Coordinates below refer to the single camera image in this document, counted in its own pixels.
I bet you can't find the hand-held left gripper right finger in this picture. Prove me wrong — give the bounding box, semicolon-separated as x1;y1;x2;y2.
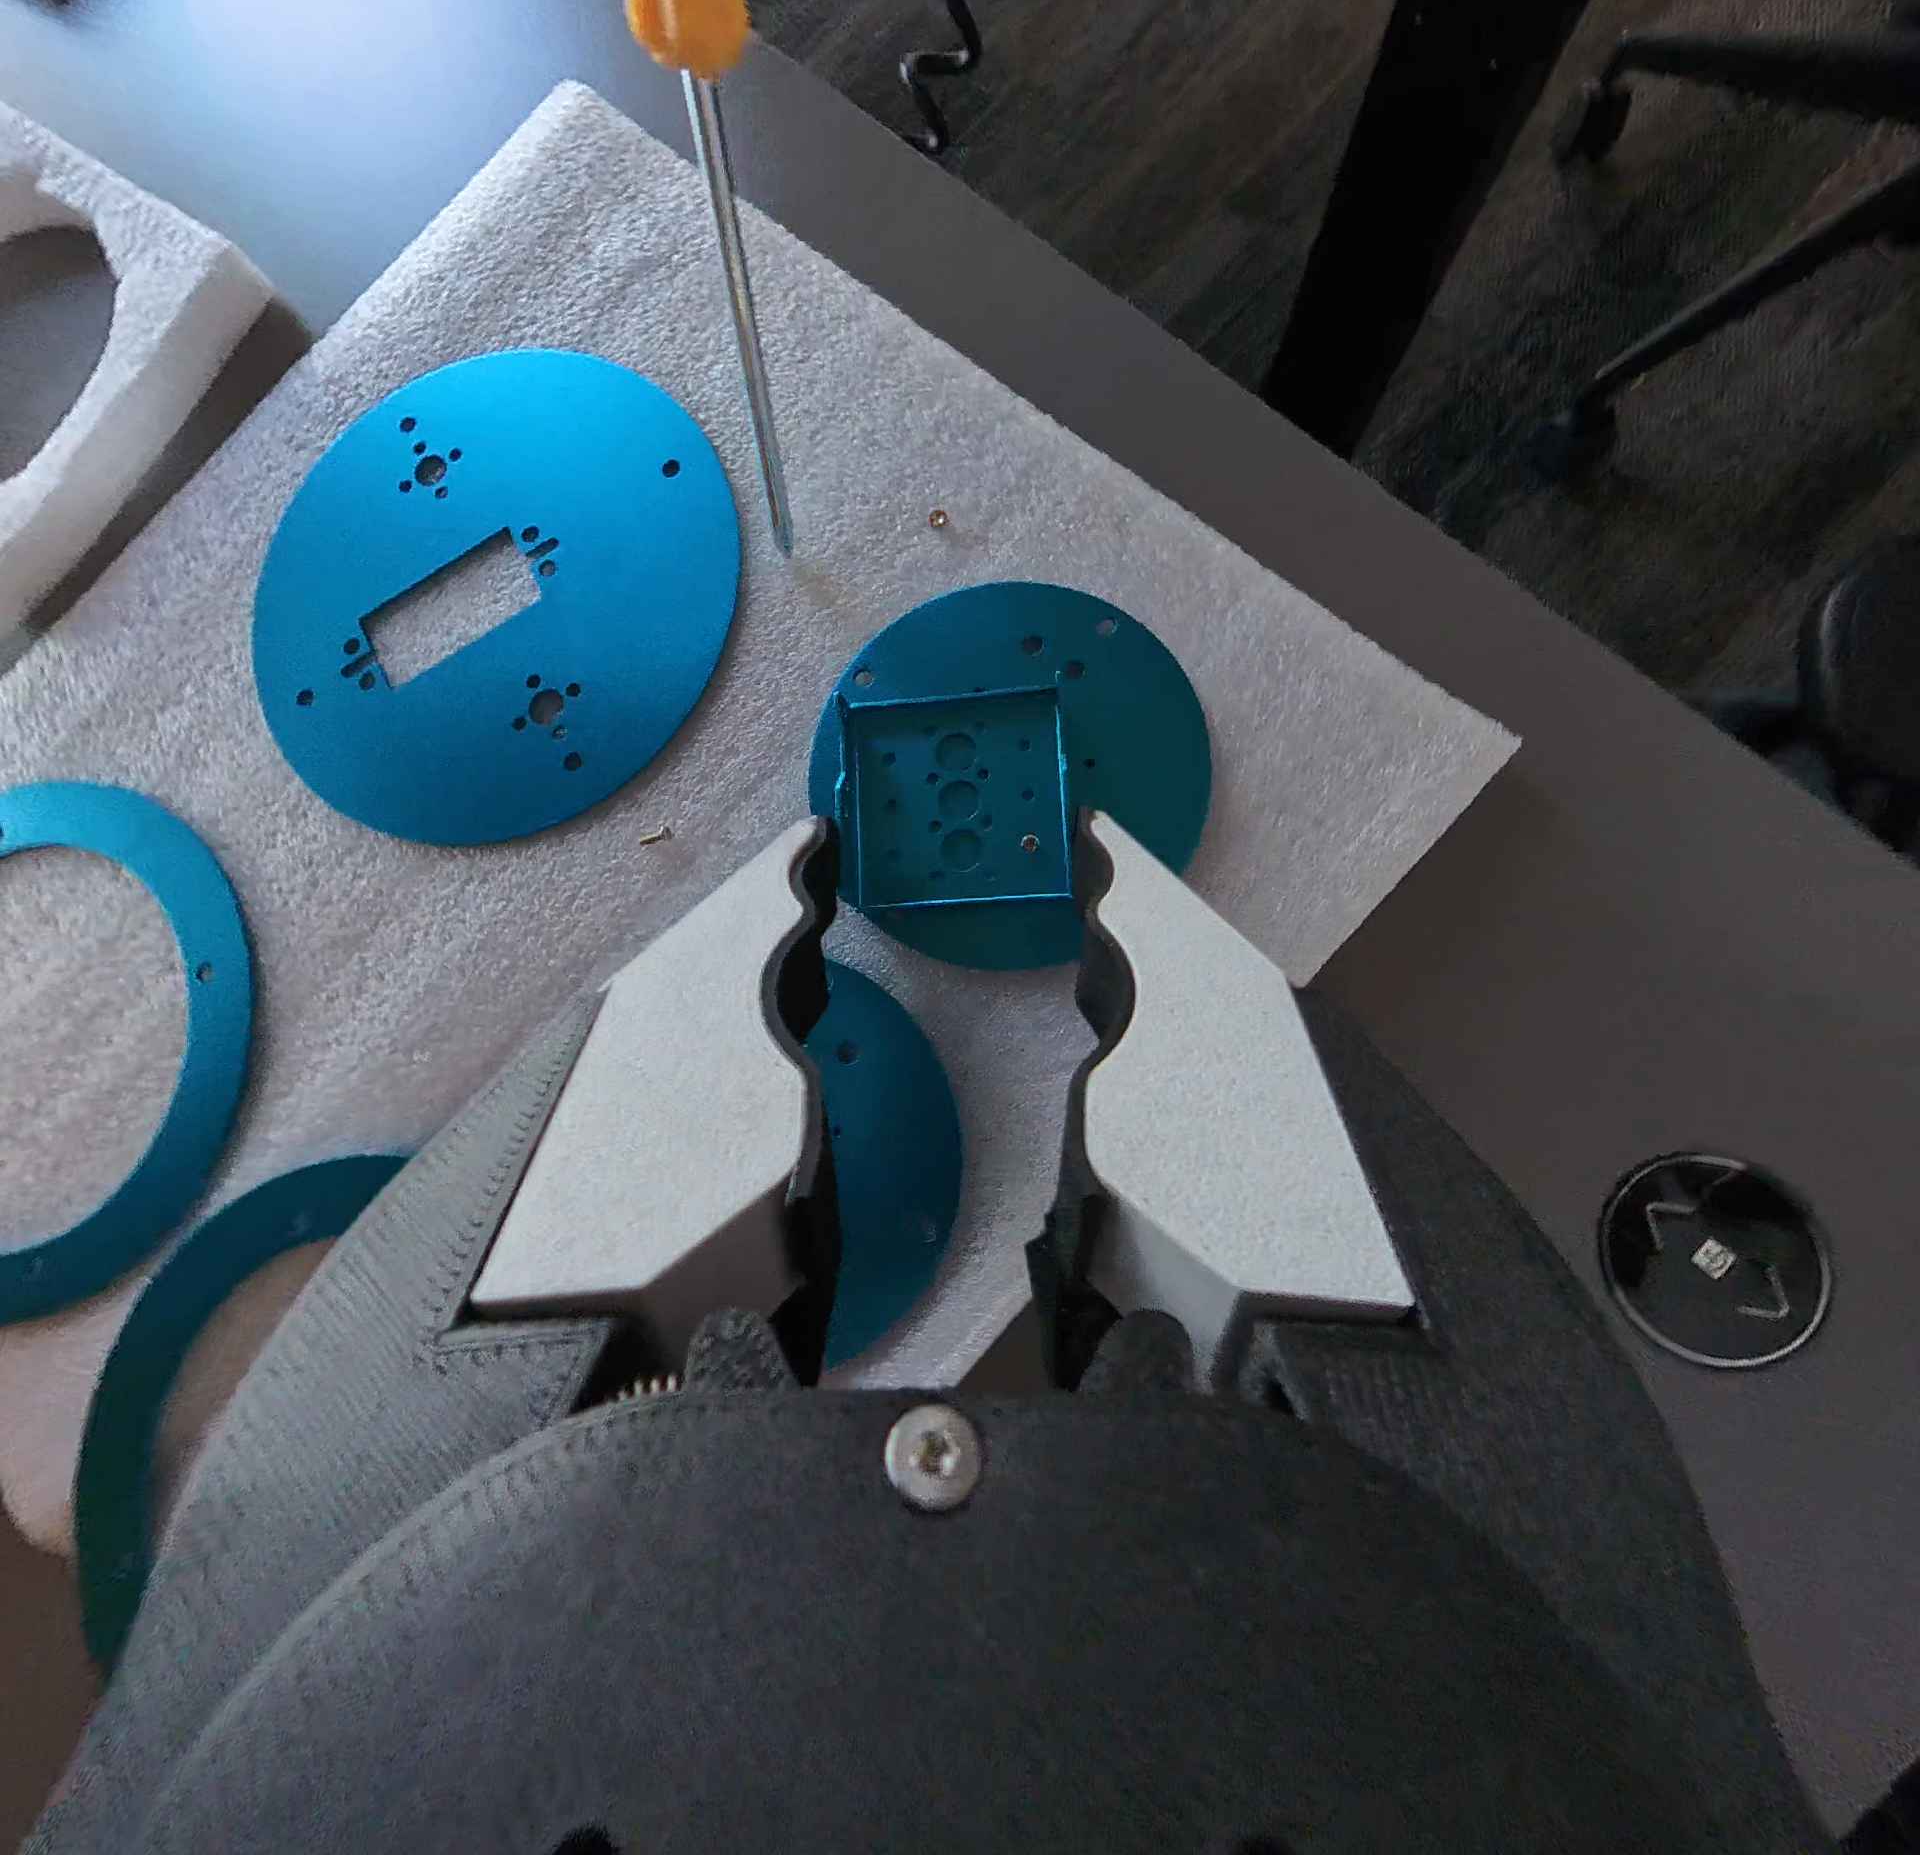
1023;807;1423;1391

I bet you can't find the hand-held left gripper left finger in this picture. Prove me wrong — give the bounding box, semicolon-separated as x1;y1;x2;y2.
467;814;845;1385

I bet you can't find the blue round plate with bracket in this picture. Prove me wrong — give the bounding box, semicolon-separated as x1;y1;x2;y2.
806;581;1213;972

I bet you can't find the yellow-handled screwdriver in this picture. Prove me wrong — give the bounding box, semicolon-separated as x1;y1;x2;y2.
624;0;799;559

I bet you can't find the grey desk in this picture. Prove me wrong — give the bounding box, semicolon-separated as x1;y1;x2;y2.
0;0;1920;1855

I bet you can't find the round black desk control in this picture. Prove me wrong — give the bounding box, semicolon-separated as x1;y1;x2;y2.
1598;1152;1837;1368

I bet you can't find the small plain blue disc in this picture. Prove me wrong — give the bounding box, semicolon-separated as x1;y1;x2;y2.
796;958;967;1368

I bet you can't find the blue disc with rectangular slot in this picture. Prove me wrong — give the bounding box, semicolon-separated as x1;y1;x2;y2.
253;348;747;848

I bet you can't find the white foam sheet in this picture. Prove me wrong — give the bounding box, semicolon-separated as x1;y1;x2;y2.
0;77;1520;1556

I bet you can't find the black office chair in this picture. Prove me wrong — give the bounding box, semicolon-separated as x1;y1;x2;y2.
1695;549;1920;851
1529;17;1920;476

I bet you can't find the blue metal ring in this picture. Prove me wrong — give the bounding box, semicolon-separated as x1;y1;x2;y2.
76;1152;414;1676
0;781;257;1325

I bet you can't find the white foam frame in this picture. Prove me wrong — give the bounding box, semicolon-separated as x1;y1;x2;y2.
0;99;275;633

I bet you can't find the black coiled cable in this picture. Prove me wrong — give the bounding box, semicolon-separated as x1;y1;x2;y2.
898;0;1023;155

